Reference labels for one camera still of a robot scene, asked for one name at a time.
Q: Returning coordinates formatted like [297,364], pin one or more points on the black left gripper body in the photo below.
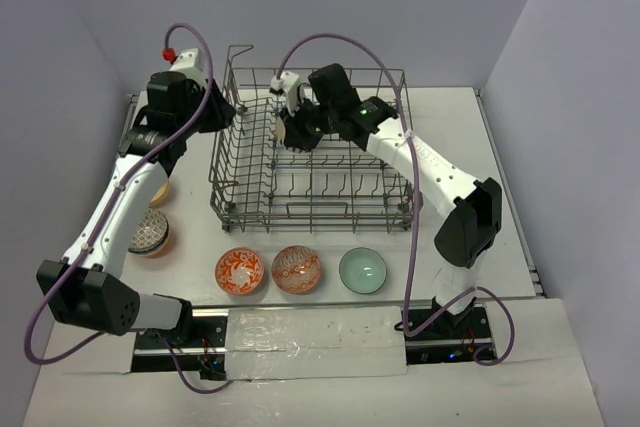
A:
[218,110]

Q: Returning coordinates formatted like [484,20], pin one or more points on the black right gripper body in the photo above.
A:
[330,115]

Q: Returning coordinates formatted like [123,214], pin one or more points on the white bowl orange rim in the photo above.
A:
[280,130]

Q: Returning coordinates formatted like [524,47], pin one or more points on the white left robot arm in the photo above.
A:
[84,288]

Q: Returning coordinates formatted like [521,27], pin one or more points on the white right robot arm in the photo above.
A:
[471,209]

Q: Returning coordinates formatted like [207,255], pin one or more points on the tan bowl on table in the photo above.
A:
[159,198]

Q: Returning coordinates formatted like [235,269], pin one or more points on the orange geometric pattern bowl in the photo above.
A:
[296,269]

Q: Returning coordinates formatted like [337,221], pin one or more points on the orange floral pattern bowl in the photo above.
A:
[239,271]

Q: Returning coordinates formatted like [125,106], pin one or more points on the pale green bowl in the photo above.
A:
[363,270]

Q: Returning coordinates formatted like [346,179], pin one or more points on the white taped sheet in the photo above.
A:
[287,344]

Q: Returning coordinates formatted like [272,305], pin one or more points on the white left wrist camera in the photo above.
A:
[189,65]

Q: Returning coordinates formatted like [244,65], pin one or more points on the grey wire dish rack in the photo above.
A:
[258,185]

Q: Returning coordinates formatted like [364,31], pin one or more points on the black mounting rail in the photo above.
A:
[206,355]

